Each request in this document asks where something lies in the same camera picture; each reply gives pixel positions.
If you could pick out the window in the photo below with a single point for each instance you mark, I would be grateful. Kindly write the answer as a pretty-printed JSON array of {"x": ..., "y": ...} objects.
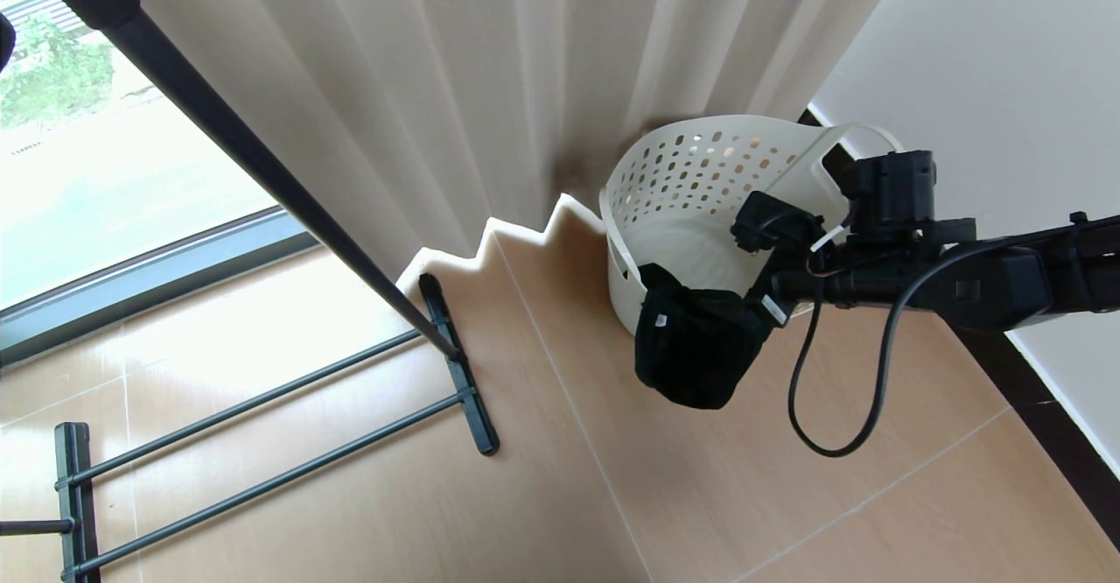
[{"x": 87, "y": 172}]

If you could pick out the beige curtain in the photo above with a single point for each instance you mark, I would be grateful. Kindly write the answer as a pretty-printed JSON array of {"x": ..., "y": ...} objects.
[{"x": 437, "y": 58}]

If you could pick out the black clothes rack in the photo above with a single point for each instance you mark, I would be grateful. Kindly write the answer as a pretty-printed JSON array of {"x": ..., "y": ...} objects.
[{"x": 175, "y": 84}]

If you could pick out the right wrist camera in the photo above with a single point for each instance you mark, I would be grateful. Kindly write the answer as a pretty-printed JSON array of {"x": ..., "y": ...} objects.
[{"x": 770, "y": 220}]

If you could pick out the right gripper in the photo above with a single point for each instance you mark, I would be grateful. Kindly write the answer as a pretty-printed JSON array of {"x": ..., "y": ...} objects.
[{"x": 805, "y": 285}]

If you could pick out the white laundry basket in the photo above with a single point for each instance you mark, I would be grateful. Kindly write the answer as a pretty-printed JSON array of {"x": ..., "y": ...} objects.
[{"x": 691, "y": 233}]

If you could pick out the black garment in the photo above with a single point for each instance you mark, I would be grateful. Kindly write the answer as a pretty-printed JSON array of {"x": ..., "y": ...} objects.
[{"x": 691, "y": 347}]

